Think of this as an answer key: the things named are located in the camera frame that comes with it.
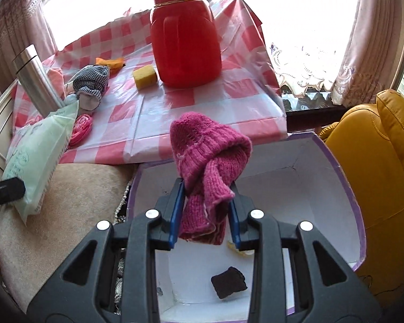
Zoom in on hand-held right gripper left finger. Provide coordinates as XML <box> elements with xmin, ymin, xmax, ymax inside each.
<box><xmin>26</xmin><ymin>178</ymin><xmax>186</xmax><ymax>323</ymax></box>

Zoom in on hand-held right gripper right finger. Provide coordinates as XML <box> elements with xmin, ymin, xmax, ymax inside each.
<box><xmin>228</xmin><ymin>182</ymin><xmax>382</xmax><ymax>323</ymax></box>

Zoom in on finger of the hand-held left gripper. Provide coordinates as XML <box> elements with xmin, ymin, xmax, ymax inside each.
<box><xmin>0</xmin><ymin>178</ymin><xmax>26</xmax><ymax>211</ymax></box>

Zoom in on pale green tissue pack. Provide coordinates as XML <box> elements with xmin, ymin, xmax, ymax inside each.
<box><xmin>2</xmin><ymin>101</ymin><xmax>79</xmax><ymax>224</ymax></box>

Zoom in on magenta knit hat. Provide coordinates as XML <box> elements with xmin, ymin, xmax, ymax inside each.
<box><xmin>170</xmin><ymin>112</ymin><xmax>253</xmax><ymax>245</ymax></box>

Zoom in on white cardboard box purple trim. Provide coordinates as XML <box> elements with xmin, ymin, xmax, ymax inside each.
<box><xmin>126</xmin><ymin>132</ymin><xmax>367</xmax><ymax>323</ymax></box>

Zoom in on pink cloth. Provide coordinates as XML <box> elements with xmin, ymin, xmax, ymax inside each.
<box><xmin>46</xmin><ymin>68</ymin><xmax>65</xmax><ymax>98</ymax></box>

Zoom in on pale yellow object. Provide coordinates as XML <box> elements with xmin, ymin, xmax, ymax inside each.
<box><xmin>226</xmin><ymin>240</ymin><xmax>255</xmax><ymax>257</ymax></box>

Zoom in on black folded cloth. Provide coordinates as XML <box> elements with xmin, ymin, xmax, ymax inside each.
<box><xmin>211</xmin><ymin>266</ymin><xmax>248</xmax><ymax>299</ymax></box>

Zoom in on white cabinet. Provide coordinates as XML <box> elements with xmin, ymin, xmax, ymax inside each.
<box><xmin>0</xmin><ymin>81</ymin><xmax>19</xmax><ymax>175</ymax></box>

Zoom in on pink scrunchie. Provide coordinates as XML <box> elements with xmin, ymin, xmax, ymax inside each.
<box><xmin>68</xmin><ymin>114</ymin><xmax>94</xmax><ymax>147</ymax></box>

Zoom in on pink checkered tablecloth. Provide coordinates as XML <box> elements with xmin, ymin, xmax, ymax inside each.
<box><xmin>12</xmin><ymin>0</ymin><xmax>288</xmax><ymax>169</ymax></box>

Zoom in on silver steel thermos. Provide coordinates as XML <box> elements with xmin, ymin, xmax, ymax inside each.
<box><xmin>13</xmin><ymin>44</ymin><xmax>68</xmax><ymax>117</ymax></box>

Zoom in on dark window sill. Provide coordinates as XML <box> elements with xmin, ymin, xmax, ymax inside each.
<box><xmin>279</xmin><ymin>86</ymin><xmax>346</xmax><ymax>132</ymax></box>

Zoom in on yellow sponge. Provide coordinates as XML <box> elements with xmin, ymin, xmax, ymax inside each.
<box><xmin>133</xmin><ymin>66</ymin><xmax>158</xmax><ymax>90</ymax></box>

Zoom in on checkered black white cloth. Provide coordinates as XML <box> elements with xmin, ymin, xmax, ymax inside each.
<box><xmin>62</xmin><ymin>65</ymin><xmax>111</xmax><ymax>111</ymax></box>

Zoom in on yellow leather sofa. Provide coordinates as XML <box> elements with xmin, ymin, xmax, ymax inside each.
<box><xmin>318</xmin><ymin>89</ymin><xmax>404</xmax><ymax>307</ymax></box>

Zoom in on orange mesh bag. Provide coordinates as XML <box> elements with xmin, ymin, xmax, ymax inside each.
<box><xmin>95</xmin><ymin>57</ymin><xmax>126</xmax><ymax>73</ymax></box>

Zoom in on red plastic thermos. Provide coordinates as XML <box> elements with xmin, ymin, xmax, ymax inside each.
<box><xmin>150</xmin><ymin>0</ymin><xmax>222</xmax><ymax>88</ymax></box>

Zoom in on pink curtain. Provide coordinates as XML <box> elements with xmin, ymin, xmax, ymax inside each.
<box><xmin>0</xmin><ymin>0</ymin><xmax>59</xmax><ymax>85</ymax></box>
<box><xmin>333</xmin><ymin>0</ymin><xmax>404</xmax><ymax>106</ymax></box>

